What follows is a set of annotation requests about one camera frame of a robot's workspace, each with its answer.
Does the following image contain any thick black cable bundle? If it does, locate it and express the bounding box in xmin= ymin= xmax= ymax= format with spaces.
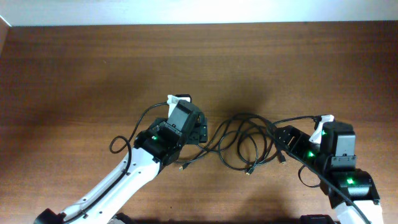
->
xmin=229 ymin=112 xmax=287 ymax=166

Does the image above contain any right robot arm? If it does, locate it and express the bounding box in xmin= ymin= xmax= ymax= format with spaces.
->
xmin=274 ymin=120 xmax=384 ymax=223

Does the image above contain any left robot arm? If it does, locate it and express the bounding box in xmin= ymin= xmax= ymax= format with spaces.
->
xmin=34 ymin=100 xmax=208 ymax=224

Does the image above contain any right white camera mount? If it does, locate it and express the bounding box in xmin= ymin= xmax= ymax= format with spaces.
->
xmin=309 ymin=114 xmax=335 ymax=144

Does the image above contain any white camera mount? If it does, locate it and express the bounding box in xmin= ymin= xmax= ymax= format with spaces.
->
xmin=167 ymin=95 xmax=179 ymax=117
xmin=309 ymin=114 xmax=335 ymax=144

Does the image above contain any right camera cable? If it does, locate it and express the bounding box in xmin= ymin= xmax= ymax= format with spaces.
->
xmin=270 ymin=114 xmax=371 ymax=224

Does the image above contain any camera cable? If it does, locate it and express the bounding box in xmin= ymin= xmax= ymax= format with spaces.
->
xmin=62 ymin=101 xmax=170 ymax=224
xmin=270 ymin=114 xmax=371 ymax=224

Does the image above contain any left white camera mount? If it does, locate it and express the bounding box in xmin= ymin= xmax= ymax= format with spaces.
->
xmin=167 ymin=95 xmax=179 ymax=117

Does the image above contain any left camera cable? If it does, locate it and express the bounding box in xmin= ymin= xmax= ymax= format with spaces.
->
xmin=62 ymin=101 xmax=170 ymax=224

